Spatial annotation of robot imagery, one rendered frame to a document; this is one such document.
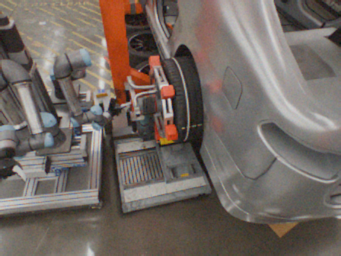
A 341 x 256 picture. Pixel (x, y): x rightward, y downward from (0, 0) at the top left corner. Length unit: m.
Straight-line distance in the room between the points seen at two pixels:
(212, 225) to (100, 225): 0.98
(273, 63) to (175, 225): 1.69
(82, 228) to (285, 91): 1.97
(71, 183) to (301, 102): 1.95
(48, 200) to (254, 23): 1.98
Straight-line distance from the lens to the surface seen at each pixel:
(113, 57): 2.09
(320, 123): 0.92
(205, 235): 2.33
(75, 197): 2.28
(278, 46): 1.06
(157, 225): 2.32
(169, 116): 1.70
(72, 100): 1.74
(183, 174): 2.38
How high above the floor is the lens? 2.19
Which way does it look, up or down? 48 degrees down
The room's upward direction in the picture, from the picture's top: 2 degrees clockwise
